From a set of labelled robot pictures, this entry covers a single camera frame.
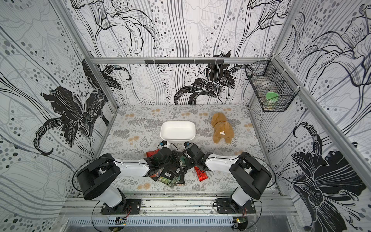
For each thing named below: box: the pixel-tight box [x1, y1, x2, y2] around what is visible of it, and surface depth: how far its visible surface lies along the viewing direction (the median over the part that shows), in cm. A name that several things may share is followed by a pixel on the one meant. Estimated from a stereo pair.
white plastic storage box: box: [159, 120, 197, 142], surface depth 104 cm
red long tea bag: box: [194, 166, 209, 183], surface depth 84 cm
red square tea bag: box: [145, 148, 160, 158], surface depth 92 cm
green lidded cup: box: [265, 91, 279, 110], surface depth 81 cm
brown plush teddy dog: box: [210, 112, 235, 145], surface depth 94 cm
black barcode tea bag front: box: [160, 161, 187, 180], surface depth 85 cm
